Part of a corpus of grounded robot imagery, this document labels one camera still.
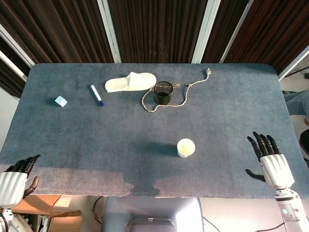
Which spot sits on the blue jeans leg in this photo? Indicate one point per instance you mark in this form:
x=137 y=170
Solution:
x=298 y=102

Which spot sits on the blue velvet tablecloth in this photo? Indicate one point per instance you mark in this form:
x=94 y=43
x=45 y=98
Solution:
x=120 y=145

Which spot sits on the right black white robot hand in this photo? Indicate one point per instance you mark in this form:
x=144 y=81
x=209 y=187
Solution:
x=277 y=169

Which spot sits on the light blue cube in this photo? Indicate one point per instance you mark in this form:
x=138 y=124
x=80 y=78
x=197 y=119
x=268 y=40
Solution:
x=60 y=101

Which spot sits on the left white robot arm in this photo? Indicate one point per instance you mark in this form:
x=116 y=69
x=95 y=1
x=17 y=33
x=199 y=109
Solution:
x=14 y=221

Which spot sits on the white disposable slipper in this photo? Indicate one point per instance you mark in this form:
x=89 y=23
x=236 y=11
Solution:
x=120 y=84

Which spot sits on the white partition frame post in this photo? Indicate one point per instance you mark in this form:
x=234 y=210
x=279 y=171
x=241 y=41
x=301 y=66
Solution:
x=235 y=31
x=205 y=31
x=12 y=66
x=293 y=64
x=109 y=31
x=17 y=47

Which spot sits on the dark brown partition panel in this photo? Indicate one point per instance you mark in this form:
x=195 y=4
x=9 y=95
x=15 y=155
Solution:
x=272 y=29
x=157 y=29
x=9 y=79
x=224 y=26
x=60 y=29

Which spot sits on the white paper cup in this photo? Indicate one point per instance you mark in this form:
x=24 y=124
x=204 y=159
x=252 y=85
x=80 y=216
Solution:
x=186 y=148

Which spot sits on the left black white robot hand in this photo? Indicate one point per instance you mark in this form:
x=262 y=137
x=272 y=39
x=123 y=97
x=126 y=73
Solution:
x=10 y=183

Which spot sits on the white marker with blue cap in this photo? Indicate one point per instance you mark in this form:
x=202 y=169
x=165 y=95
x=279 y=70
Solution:
x=95 y=94

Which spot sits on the grey robot torso base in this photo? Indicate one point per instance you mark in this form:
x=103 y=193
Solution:
x=149 y=207

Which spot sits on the brown cardboard box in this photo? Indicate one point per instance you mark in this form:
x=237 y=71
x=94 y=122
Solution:
x=48 y=217

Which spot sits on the black mesh pen holder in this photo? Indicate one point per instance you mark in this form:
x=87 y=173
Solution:
x=163 y=97

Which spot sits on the black shoe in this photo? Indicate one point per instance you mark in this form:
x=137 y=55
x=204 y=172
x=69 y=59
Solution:
x=304 y=142

